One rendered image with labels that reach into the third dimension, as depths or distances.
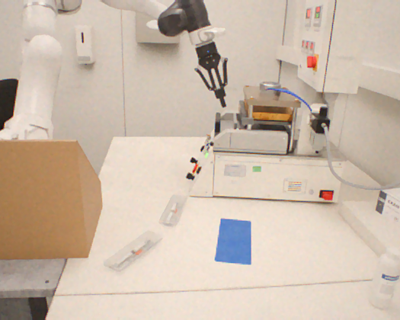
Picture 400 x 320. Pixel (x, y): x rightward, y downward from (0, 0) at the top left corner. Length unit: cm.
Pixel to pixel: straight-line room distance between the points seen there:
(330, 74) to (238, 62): 164
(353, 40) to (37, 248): 109
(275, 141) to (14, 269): 86
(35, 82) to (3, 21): 181
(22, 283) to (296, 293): 66
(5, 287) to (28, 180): 26
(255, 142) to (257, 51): 166
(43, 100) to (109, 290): 57
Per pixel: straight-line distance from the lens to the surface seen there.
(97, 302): 88
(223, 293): 89
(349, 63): 123
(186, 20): 129
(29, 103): 112
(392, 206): 124
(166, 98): 277
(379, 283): 92
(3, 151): 93
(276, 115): 127
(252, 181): 127
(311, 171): 128
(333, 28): 120
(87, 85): 280
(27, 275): 100
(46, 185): 93
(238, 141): 122
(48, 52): 113
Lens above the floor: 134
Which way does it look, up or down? 21 degrees down
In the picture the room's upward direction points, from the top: 2 degrees clockwise
